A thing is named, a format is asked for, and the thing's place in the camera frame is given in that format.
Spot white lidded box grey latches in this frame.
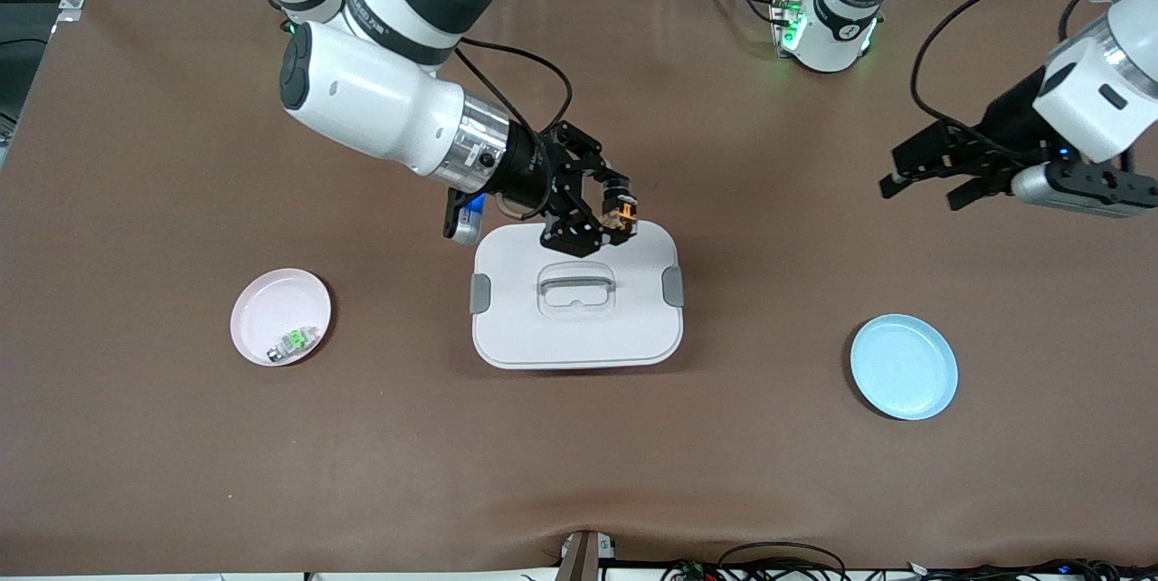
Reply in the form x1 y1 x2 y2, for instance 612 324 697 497
470 220 686 371

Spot black looped cable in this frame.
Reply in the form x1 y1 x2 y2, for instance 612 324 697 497
715 542 849 581

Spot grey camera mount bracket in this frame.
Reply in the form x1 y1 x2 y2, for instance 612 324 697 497
555 530 618 581

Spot pink round plate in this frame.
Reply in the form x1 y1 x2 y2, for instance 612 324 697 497
230 268 333 367

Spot light blue round plate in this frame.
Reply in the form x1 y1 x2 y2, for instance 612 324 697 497
850 314 959 422

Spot green and clear switch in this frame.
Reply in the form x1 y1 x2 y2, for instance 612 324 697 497
266 325 319 364

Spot bundle of thin cables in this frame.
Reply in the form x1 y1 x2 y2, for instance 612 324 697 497
660 558 1158 581

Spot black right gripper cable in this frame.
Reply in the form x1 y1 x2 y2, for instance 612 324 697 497
451 36 574 138

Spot orange and black switch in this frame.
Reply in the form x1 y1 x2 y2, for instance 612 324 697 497
602 186 641 233

